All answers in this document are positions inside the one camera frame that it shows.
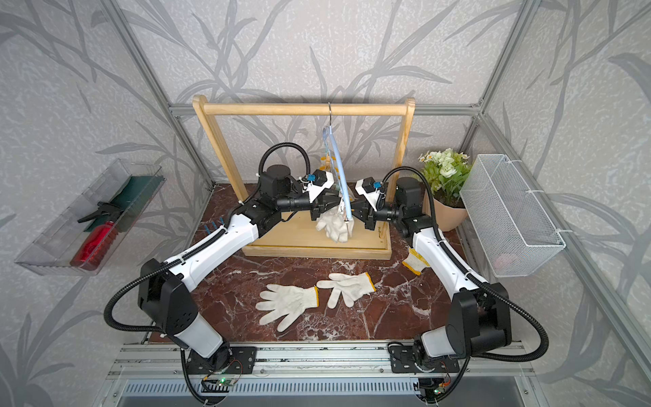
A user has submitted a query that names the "potted white flower plant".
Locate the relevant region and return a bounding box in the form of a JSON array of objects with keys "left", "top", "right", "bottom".
[{"left": 419, "top": 149, "right": 471, "bottom": 232}]

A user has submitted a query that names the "wooden hanging rack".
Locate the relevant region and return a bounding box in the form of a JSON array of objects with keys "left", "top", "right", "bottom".
[{"left": 193, "top": 95, "right": 416, "bottom": 260}]

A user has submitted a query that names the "aluminium front rail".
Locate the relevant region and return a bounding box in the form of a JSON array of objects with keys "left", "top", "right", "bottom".
[{"left": 103, "top": 342, "right": 535, "bottom": 380}]

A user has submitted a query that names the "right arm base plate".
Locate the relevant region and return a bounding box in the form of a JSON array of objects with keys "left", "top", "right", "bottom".
[{"left": 387, "top": 341, "right": 460, "bottom": 374}]

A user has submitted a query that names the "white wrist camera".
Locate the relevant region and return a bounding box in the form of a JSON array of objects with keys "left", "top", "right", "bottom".
[
  {"left": 303, "top": 170, "right": 334, "bottom": 203},
  {"left": 355, "top": 177, "right": 386, "bottom": 210}
]

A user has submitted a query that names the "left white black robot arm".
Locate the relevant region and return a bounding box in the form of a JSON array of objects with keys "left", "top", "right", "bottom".
[{"left": 103, "top": 164, "right": 339, "bottom": 366}]

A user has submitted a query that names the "yellow patterned glove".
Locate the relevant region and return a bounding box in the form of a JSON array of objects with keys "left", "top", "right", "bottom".
[{"left": 402, "top": 249, "right": 430, "bottom": 276}]

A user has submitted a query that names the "blue clip hanger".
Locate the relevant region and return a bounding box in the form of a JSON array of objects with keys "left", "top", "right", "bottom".
[{"left": 322, "top": 103, "right": 353, "bottom": 222}]

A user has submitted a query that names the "white glove far left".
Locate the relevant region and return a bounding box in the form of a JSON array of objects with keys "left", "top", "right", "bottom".
[{"left": 255, "top": 284, "right": 320, "bottom": 332}]

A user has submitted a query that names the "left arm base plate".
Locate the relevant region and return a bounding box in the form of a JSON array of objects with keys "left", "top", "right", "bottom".
[{"left": 186, "top": 346, "right": 258, "bottom": 375}]

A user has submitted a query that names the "blue hand rake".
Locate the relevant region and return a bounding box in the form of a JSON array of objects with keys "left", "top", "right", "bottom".
[{"left": 203, "top": 217, "right": 225, "bottom": 235}]

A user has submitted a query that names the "white glove under pile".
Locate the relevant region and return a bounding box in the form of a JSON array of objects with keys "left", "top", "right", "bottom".
[{"left": 316, "top": 273, "right": 376, "bottom": 309}]

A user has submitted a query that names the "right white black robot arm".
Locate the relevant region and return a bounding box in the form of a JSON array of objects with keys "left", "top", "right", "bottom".
[{"left": 351, "top": 177, "right": 549, "bottom": 369}]

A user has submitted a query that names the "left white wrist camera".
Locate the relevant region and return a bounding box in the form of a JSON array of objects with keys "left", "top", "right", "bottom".
[{"left": 303, "top": 170, "right": 334, "bottom": 203}]

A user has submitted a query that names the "white wire basket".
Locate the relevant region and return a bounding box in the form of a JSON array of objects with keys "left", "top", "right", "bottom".
[{"left": 460, "top": 154, "right": 566, "bottom": 278}]

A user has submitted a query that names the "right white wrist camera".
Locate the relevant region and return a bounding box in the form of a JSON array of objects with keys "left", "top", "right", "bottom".
[{"left": 355, "top": 177, "right": 386, "bottom": 210}]

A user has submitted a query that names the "clear plastic wall tray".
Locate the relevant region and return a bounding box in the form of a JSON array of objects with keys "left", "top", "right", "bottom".
[{"left": 15, "top": 159, "right": 165, "bottom": 276}]

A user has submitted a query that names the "red spray bottle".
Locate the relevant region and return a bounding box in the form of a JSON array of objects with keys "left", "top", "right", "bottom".
[{"left": 70, "top": 202, "right": 123, "bottom": 271}]

